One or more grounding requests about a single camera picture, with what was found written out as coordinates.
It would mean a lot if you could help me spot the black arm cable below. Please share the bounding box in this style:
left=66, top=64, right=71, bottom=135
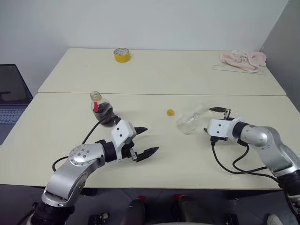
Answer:
left=52, top=118, right=119, bottom=172
left=210, top=136, right=282, bottom=186

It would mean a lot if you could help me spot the thin wire hanger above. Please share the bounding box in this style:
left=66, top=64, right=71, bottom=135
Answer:
left=212, top=63, right=267, bottom=76

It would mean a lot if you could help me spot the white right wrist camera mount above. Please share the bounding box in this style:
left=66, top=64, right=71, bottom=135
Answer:
left=208, top=117, right=241, bottom=138

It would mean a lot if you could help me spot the pink cloth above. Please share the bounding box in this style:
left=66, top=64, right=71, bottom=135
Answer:
left=219, top=49, right=268, bottom=72

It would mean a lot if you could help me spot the white shoe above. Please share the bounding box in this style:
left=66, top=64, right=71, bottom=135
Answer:
left=267, top=213, right=283, bottom=225

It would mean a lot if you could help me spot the clear plastic bottle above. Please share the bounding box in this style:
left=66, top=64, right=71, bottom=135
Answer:
left=176, top=102, right=212, bottom=135

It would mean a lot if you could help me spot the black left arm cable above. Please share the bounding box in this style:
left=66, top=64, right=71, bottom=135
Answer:
left=52, top=118, right=119, bottom=172

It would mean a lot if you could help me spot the grey laptop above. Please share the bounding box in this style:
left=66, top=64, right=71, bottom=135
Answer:
left=0, top=64, right=34, bottom=146

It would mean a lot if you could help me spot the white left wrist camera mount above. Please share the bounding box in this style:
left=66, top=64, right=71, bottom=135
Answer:
left=110, top=120, right=137, bottom=163

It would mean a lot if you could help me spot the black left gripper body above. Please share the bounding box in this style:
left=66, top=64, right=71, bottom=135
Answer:
left=122, top=134, right=138, bottom=161

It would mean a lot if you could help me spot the yellow tape roll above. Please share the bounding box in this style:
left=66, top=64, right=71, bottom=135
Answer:
left=113, top=47, right=131, bottom=63

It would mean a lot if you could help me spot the small black floor object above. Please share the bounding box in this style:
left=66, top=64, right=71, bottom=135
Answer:
left=88, top=212, right=111, bottom=225

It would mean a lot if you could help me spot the cola bottle with red label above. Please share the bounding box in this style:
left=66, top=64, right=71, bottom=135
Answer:
left=89, top=91, right=119, bottom=128

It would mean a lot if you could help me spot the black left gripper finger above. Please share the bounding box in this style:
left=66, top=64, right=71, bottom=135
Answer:
left=134, top=126, right=149, bottom=136
left=135, top=146, right=160, bottom=163

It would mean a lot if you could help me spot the dark rounded shape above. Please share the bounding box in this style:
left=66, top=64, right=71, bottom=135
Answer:
left=122, top=197, right=148, bottom=225
left=177, top=195, right=205, bottom=224

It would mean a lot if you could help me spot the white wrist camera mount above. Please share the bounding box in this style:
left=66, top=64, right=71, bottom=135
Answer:
left=110, top=120, right=137, bottom=163
left=208, top=117, right=241, bottom=138

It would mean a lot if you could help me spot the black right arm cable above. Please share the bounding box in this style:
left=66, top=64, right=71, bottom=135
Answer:
left=210, top=136, right=282, bottom=186

